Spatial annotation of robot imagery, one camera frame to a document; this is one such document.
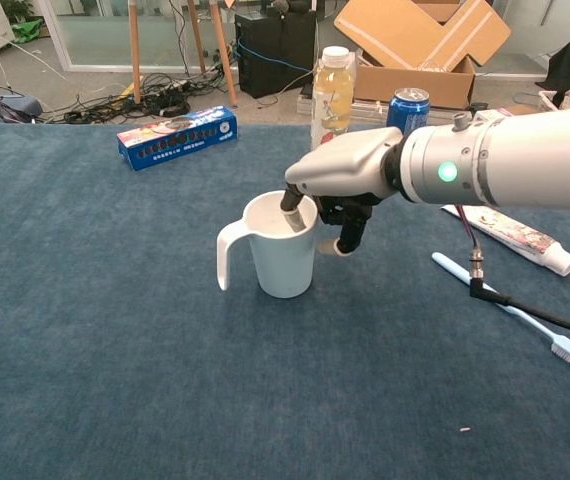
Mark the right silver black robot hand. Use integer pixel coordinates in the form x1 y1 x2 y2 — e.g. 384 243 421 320
279 126 405 258

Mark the white cup with handle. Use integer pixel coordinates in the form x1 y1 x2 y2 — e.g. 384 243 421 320
216 189 320 300

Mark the light blue toothbrush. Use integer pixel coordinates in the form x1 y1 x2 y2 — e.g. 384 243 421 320
431 251 570 364

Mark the floral toothpaste tube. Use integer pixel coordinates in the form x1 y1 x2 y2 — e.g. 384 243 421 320
439 203 570 277

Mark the yellow drink bottle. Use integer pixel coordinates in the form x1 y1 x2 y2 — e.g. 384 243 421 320
309 45 357 151

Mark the blue soda can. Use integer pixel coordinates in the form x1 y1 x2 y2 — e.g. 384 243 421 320
386 87 431 136

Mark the black computer tower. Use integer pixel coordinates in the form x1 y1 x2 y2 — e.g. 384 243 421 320
234 9 319 100

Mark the open cardboard box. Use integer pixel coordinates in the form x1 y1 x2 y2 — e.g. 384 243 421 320
333 0 512 110

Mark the wooden easel leg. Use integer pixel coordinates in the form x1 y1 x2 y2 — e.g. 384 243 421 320
186 0 207 75
208 0 239 108
128 0 144 105

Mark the blue cookie box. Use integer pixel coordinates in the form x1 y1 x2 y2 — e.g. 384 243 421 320
116 105 239 172

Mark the white plastic basket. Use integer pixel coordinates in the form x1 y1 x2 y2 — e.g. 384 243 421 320
537 89 570 114

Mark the blue table mat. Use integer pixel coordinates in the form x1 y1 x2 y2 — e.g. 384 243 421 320
0 122 570 480

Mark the blue grey machine base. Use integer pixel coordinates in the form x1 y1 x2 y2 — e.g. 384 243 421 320
0 42 44 125

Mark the green bag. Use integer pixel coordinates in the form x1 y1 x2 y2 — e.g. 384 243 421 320
9 17 45 45

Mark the floor cable tangle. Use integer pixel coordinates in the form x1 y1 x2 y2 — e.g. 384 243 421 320
44 72 239 125

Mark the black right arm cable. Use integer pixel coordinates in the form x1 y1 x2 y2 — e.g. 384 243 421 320
454 204 570 341

